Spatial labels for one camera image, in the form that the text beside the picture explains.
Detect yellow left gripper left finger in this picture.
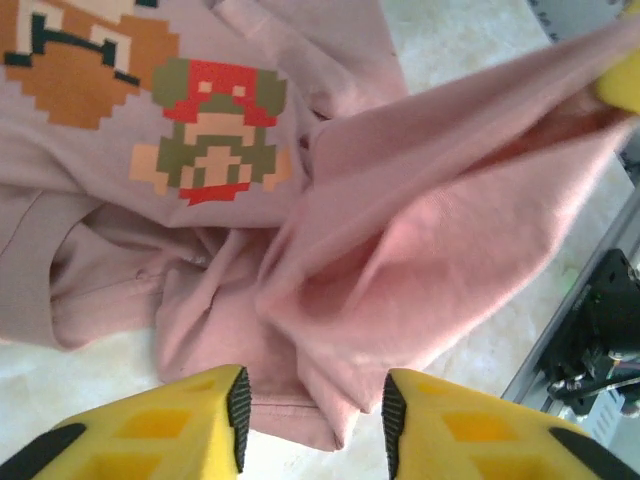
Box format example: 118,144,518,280
0,363,251,480

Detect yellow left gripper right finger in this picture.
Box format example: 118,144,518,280
381,368,640,480

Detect pink t-shirt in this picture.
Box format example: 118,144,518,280
0,0,640,454

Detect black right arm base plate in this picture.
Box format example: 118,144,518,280
547,349,640,417

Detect aluminium mounting rail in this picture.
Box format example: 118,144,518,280
499,197,640,431

